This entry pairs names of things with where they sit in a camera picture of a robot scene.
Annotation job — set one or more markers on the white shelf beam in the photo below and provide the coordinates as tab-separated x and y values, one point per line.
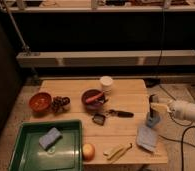
106	58

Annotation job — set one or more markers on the red sausage toy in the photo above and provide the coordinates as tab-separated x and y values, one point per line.
94	98

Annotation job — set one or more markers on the white plastic cup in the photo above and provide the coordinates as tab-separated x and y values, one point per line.
106	84

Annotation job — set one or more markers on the dark red bowl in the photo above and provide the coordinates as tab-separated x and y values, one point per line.
96	104

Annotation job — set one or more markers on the dark handled tool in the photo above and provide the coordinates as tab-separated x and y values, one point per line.
118	113

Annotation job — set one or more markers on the orange bowl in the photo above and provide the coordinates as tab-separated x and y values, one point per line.
40	102

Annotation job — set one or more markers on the green plastic tray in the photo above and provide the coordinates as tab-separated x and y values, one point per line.
64	155

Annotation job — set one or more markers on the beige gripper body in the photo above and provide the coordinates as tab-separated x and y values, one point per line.
160	108

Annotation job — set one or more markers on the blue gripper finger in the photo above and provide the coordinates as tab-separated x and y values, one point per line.
152	117

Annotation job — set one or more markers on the yellow banana toy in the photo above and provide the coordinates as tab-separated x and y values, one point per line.
117	152

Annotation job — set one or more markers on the blue cloth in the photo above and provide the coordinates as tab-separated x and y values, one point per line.
147	138

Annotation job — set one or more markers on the blue sponge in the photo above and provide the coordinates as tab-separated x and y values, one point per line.
49	138

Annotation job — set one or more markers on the dark grape bunch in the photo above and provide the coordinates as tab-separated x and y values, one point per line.
60	104

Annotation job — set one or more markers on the metal pole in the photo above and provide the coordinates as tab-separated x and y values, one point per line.
25	47

